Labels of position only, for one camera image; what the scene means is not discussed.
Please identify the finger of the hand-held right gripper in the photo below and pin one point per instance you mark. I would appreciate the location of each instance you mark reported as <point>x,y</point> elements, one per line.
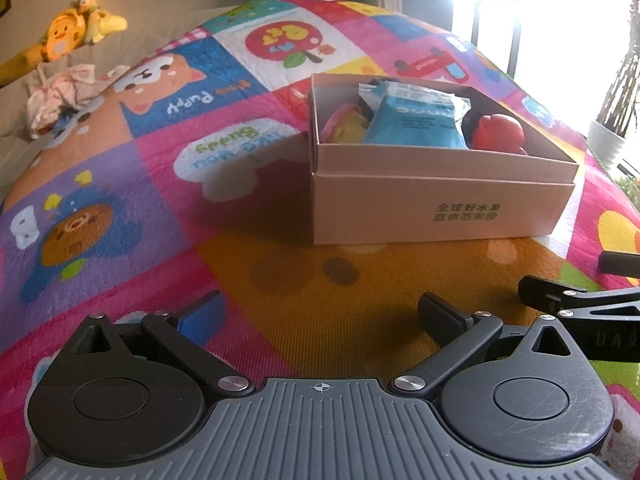
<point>620,262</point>
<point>545,292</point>

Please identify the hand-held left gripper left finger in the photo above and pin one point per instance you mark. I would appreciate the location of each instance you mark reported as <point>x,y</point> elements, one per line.
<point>200,316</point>

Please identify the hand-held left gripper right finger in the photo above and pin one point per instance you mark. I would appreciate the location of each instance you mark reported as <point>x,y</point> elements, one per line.
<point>440,316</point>

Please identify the pink cardboard box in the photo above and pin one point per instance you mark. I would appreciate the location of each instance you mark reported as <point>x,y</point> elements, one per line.
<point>425,210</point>

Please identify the red toy figure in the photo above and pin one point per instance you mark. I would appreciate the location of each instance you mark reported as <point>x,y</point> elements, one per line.
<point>500,132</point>

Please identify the blue and white packet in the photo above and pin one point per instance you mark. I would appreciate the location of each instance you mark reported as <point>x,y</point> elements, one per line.
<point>410,120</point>

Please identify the pink and yellow toy cup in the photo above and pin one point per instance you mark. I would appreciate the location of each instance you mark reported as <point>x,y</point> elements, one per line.
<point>350,130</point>

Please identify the potted plant white pot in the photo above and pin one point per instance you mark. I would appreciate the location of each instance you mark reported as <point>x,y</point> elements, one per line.
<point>607,140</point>

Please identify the colourful cartoon play mat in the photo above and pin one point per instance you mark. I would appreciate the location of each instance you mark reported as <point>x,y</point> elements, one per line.
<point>150,185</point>

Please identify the grey sofa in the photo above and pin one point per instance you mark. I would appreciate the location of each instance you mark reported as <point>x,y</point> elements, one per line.
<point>15,160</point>

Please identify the bright window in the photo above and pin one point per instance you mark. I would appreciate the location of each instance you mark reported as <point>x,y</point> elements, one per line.
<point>550,10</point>

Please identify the pile of pale clothes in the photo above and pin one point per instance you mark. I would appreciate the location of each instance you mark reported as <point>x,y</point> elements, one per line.
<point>55,90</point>

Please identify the yellow plush toy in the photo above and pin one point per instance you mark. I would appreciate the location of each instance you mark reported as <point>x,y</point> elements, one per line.
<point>107,25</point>

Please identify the orange plush toy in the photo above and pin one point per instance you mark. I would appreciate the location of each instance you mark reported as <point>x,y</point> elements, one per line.
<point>62,35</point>

